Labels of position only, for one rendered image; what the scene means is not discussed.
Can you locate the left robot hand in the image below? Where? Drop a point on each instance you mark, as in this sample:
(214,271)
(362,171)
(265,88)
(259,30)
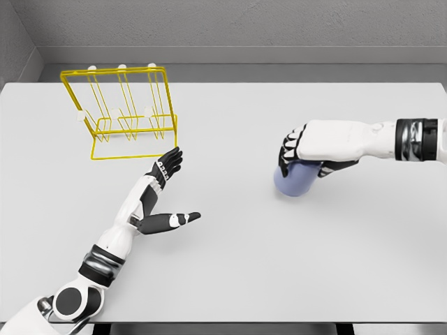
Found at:
(137,201)

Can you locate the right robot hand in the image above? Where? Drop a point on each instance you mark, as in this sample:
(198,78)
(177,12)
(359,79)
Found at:
(328,139)

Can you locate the blue-purple cup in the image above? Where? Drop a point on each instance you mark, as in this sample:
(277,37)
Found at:
(295,179)

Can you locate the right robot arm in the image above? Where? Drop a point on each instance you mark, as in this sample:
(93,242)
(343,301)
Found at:
(408,139)

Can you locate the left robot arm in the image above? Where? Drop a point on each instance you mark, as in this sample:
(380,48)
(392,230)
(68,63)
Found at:
(77,289)

